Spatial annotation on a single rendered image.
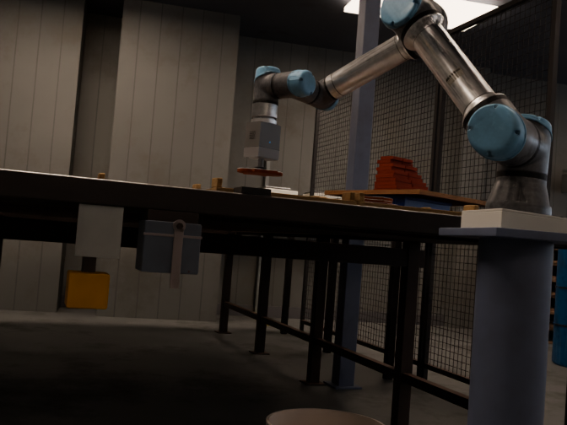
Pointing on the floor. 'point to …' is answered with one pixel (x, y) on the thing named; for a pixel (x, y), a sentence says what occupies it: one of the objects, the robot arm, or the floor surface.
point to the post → (352, 291)
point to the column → (510, 324)
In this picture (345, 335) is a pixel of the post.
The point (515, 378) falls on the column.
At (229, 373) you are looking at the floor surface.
